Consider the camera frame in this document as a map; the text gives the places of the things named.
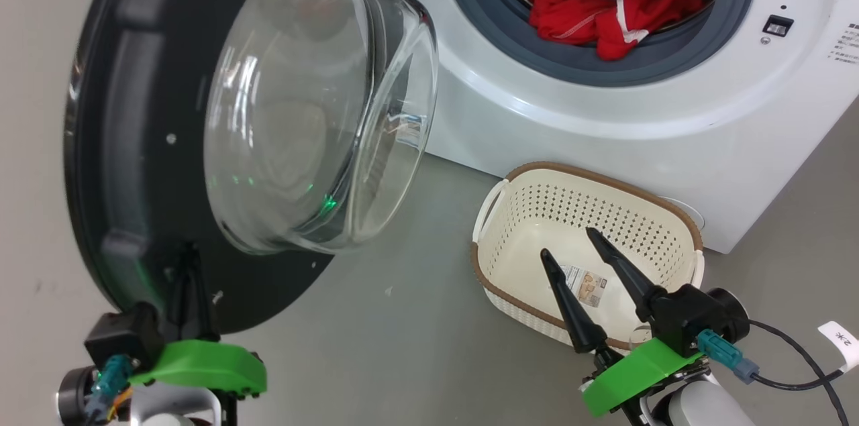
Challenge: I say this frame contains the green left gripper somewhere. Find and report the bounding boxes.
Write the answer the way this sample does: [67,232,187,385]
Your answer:
[128,243,268,426]

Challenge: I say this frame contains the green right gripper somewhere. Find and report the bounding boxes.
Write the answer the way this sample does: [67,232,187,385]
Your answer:
[540,227,711,426]

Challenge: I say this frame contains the black round glass washer door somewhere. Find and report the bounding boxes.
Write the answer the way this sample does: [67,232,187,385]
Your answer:
[64,0,440,335]

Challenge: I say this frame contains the red garment with white stripes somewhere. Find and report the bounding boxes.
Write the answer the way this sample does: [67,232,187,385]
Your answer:
[528,0,705,62]

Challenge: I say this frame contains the cream basket with brown rim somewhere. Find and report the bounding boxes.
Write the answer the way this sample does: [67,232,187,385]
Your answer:
[470,161,705,351]

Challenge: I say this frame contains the white front-load washing machine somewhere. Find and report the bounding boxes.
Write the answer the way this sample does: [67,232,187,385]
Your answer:
[386,0,859,254]

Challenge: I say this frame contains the black door lock socket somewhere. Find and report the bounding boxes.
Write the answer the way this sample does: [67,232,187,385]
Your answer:
[762,15,795,38]

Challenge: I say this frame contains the white round filter cover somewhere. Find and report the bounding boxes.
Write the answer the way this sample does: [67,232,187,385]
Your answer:
[661,197,705,231]

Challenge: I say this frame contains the left cable teal connector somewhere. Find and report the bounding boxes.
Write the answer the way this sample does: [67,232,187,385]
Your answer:
[87,354,134,426]

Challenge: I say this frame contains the right black cable teal connector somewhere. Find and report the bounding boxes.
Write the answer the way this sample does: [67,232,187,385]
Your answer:
[697,320,853,426]

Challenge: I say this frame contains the white cable tag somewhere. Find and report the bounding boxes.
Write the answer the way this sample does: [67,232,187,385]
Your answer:
[817,321,859,373]

